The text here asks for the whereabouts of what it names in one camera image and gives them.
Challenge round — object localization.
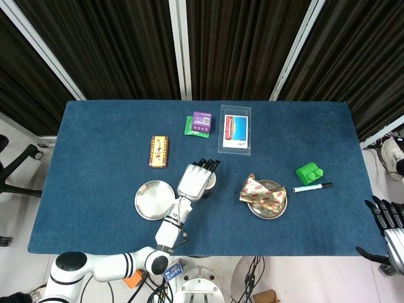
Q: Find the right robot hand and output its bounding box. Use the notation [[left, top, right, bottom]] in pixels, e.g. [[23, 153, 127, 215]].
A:
[[355, 195, 404, 275]]

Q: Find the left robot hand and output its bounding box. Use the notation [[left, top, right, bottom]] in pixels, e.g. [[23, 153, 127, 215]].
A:
[[176, 158, 222, 201]]

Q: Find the white paper cup blue band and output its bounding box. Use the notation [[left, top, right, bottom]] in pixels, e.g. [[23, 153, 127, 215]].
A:
[[203, 172, 218, 199]]

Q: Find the snack wrapper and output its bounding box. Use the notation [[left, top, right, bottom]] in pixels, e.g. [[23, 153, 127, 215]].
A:
[[239, 173, 287, 213]]

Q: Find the round white robot base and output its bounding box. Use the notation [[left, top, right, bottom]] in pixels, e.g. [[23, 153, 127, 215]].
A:
[[173, 266, 225, 303]]

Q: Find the round stainless steel plate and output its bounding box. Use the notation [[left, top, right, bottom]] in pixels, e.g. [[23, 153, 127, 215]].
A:
[[246, 179, 288, 220], [134, 180, 176, 221]]

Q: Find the red yellow cardboard box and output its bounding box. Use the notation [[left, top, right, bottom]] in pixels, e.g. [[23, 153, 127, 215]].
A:
[[148, 136, 170, 169]]

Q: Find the green flat packet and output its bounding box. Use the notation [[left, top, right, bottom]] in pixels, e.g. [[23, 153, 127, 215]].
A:
[[184, 116, 210, 139]]

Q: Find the small purple box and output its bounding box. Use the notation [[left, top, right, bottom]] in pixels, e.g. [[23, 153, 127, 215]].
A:
[[192, 110, 213, 133]]

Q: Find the photo postcard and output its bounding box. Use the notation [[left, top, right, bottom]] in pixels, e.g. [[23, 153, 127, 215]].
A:
[[222, 115, 250, 150]]

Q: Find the white sneaker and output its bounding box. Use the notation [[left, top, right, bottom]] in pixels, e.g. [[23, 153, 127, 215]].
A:
[[380, 138, 404, 181]]

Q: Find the blue white small carton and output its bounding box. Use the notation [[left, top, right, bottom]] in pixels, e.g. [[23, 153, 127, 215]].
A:
[[163, 259, 186, 282]]

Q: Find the white green marker pen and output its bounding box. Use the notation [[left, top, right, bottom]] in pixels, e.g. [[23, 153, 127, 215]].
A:
[[292, 182, 333, 194]]

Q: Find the blue table cloth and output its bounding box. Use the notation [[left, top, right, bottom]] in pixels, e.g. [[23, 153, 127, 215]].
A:
[[27, 100, 389, 257]]

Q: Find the green plastic case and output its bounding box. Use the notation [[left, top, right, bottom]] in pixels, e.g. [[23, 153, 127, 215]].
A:
[[295, 162, 324, 186]]

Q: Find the orange box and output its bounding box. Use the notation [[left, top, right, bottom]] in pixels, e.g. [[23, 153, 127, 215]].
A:
[[123, 268, 145, 288]]

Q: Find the brown cardboard box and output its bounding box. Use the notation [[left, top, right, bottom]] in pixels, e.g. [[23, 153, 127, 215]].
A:
[[252, 289, 282, 303]]

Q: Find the dark pleated curtain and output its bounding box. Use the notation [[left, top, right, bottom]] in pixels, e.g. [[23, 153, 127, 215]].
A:
[[14, 0, 181, 101], [279, 0, 404, 141], [184, 0, 318, 102], [0, 9, 75, 136]]

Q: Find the black office chair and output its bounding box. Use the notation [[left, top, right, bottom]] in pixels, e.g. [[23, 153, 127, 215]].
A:
[[0, 134, 44, 198]]

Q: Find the black cable bundle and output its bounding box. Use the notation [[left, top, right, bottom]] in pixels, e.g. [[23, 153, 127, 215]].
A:
[[238, 256, 266, 303]]

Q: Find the white frame post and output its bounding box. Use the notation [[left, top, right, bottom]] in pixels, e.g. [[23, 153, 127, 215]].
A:
[[0, 0, 86, 101], [269, 0, 331, 102], [169, 0, 193, 101]]

